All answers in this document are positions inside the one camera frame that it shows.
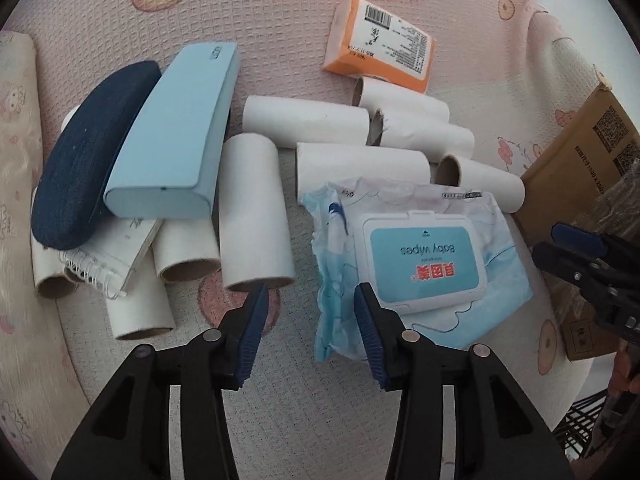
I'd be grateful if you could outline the baby wipes pack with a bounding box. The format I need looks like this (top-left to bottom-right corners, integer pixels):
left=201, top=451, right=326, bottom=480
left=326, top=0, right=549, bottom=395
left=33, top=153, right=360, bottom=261
left=300, top=178, right=533, bottom=361

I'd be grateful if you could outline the dark blue glasses case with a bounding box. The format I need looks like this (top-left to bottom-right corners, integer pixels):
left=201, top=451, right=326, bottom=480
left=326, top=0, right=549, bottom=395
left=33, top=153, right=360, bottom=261
left=32, top=61, right=160, bottom=252

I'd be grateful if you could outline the light blue glasses case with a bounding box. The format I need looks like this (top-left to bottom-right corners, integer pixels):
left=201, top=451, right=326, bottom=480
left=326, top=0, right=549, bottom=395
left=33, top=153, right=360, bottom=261
left=103, top=42, right=241, bottom=220

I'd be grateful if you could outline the orange labelled box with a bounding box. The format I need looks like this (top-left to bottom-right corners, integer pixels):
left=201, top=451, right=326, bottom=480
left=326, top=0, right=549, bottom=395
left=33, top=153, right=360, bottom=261
left=322, top=0, right=436, bottom=93

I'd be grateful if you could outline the brown cardboard box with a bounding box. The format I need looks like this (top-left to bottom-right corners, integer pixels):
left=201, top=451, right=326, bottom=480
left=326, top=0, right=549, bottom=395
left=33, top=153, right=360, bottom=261
left=512, top=81, right=640, bottom=363

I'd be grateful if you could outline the beige patterned pillow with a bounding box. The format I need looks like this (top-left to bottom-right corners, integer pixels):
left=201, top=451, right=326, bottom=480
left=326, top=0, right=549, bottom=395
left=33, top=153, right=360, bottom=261
left=1, top=32, right=88, bottom=479

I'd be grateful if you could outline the white cardboard tube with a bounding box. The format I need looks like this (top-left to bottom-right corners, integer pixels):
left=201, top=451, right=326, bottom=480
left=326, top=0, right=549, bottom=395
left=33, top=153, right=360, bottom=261
left=105, top=252, right=176, bottom=340
left=352, top=77, right=450, bottom=122
left=242, top=96, right=370, bottom=150
left=434, top=154, right=525, bottom=214
left=296, top=143, right=431, bottom=203
left=218, top=133, right=295, bottom=292
left=152, top=219, right=221, bottom=283
left=368, top=110, right=475, bottom=164
left=30, top=237, right=77, bottom=299

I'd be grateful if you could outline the spiral notebook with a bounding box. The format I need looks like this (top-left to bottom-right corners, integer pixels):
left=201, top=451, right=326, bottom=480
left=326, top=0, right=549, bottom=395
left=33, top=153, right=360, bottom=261
left=60, top=217, right=163, bottom=300

